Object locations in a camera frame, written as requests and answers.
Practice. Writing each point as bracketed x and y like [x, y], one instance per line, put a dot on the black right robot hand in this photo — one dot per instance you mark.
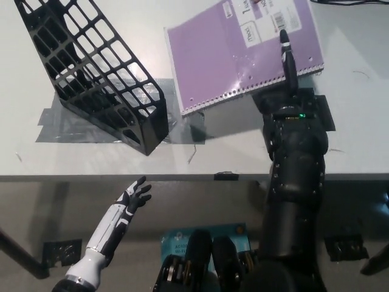
[288, 105]

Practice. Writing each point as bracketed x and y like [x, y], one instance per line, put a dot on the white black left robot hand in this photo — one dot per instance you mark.
[118, 222]

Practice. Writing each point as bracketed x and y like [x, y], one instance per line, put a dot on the person's hand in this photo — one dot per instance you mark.
[254, 1]

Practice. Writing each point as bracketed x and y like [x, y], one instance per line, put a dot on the purple spiral notebook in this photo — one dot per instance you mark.
[212, 61]

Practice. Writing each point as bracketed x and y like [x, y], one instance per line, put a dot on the black mesh file shelf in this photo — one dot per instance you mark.
[152, 134]

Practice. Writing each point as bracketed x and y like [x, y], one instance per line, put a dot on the black tape square patch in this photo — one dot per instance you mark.
[326, 115]

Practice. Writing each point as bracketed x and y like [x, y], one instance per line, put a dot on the teal cardboard box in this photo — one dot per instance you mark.
[173, 240]

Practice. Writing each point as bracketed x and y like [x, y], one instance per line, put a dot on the black floor tape patch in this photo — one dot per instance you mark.
[346, 248]
[62, 252]

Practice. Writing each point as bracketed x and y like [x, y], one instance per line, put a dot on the small black tape strip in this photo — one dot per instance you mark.
[226, 176]

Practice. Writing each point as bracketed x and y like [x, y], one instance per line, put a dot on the black table leg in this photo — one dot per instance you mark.
[377, 263]
[24, 257]

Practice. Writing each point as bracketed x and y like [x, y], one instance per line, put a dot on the grey duct tape patch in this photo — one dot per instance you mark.
[60, 130]

